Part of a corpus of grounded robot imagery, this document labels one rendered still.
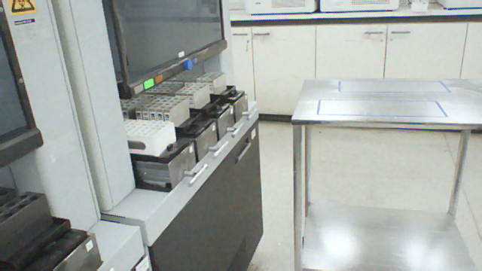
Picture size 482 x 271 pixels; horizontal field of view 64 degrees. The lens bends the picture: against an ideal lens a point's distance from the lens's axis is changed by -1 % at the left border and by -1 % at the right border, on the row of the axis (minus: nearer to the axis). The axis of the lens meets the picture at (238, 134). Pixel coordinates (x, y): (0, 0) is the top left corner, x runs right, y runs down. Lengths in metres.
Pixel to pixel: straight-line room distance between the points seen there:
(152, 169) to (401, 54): 2.45
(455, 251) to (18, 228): 1.33
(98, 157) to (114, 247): 0.19
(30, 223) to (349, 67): 2.71
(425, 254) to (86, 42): 1.25
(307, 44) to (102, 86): 2.45
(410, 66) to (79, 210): 2.68
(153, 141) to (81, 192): 0.21
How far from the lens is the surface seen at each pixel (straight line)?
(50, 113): 0.75
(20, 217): 0.72
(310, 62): 3.18
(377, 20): 3.13
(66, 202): 0.81
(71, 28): 0.80
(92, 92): 0.83
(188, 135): 1.06
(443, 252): 1.56
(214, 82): 1.33
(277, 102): 3.32
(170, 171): 0.93
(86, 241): 0.73
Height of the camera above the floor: 1.20
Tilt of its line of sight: 22 degrees down
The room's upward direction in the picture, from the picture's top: 4 degrees counter-clockwise
